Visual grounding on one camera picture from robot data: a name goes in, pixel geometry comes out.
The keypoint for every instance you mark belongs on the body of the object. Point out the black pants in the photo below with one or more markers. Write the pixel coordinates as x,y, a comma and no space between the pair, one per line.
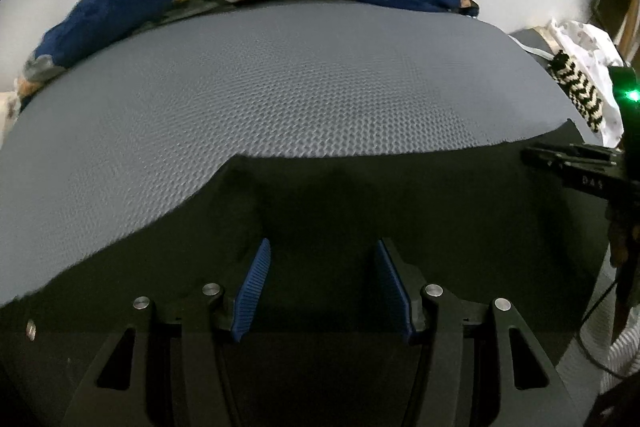
325,207

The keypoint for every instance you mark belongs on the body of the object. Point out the person's right hand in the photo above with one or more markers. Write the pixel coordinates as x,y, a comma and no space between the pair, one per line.
622,242

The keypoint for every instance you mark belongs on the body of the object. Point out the black and white patterned cloth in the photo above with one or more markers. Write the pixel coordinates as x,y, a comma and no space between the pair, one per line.
580,92

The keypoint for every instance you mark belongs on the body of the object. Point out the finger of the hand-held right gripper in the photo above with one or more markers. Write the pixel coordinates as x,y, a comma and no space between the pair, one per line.
545,157

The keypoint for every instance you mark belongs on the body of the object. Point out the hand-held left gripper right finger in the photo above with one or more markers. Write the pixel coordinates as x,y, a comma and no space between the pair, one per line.
390,292

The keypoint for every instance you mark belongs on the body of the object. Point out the white floral pillow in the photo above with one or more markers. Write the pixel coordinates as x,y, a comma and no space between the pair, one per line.
6,112

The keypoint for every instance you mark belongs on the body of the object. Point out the white dotted cloth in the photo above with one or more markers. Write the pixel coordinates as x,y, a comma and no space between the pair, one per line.
585,42

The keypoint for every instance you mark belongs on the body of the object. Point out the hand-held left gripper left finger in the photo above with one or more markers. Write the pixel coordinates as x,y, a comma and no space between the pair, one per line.
252,292

